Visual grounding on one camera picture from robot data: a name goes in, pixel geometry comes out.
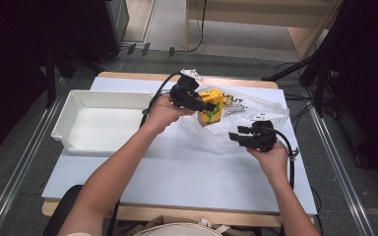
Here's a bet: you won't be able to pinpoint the translucent smiley plastic bag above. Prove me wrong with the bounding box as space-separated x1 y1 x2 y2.
179 86 290 155

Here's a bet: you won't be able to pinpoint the yellow green drink carton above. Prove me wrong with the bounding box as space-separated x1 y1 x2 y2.
196 88 225 128

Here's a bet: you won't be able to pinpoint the person's left hand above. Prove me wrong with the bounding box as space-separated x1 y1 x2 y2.
142 93 197 134

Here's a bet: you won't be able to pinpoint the person's right hand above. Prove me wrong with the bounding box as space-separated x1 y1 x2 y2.
245 143 290 185

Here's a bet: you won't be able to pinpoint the black hanging cable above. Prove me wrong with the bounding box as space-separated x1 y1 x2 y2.
173 0 209 54

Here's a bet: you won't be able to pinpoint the black curtain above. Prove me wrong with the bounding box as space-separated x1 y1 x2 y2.
0 0 112 161
308 0 378 186

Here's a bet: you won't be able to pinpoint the black metal stand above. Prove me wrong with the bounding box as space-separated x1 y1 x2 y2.
43 45 59 110
314 58 330 118

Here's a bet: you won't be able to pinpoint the wooden shelf unit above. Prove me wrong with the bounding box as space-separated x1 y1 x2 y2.
185 0 345 62

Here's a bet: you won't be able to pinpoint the person's beige clothing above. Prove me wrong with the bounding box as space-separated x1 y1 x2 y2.
114 214 259 236

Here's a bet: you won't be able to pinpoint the black floor cables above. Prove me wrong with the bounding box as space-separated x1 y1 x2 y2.
274 60 324 133

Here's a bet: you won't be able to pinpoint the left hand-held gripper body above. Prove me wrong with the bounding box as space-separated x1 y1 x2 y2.
169 68 204 109

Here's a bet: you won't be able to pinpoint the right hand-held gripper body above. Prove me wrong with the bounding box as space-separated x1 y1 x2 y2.
242 112 288 153

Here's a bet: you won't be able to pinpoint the aluminium floor rail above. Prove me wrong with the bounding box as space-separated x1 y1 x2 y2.
0 92 71 236
303 88 376 236

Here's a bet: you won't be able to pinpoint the black stand leg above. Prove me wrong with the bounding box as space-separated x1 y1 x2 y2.
261 55 317 83

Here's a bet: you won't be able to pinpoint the black cabinet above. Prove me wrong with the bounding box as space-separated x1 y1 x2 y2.
88 0 130 64

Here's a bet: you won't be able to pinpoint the black chair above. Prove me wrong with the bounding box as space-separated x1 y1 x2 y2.
41 184 84 236

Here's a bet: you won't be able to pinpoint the white floor cable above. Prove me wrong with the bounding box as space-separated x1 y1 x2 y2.
107 47 130 72

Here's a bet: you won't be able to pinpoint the white plastic bin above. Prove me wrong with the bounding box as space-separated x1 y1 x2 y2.
50 88 156 157

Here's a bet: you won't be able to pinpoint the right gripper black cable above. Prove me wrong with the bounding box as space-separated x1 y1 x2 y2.
268 127 300 192

